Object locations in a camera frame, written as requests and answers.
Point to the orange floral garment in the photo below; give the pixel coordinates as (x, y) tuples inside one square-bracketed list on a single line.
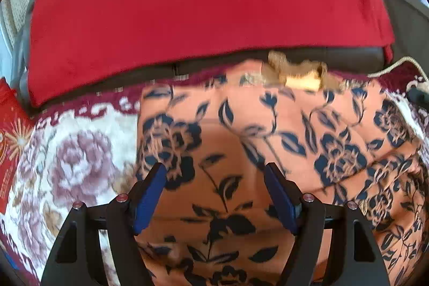
[(241, 145)]

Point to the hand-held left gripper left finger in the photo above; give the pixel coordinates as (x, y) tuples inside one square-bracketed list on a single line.
[(149, 202)]

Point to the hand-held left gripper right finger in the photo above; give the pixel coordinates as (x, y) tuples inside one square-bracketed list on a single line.
[(281, 202)]

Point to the light blue cloth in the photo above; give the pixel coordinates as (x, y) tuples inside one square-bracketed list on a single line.
[(13, 48)]

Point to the red cloth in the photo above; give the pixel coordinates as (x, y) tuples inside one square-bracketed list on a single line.
[(201, 4)]

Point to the red printed packet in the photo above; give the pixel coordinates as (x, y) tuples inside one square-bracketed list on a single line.
[(10, 145)]

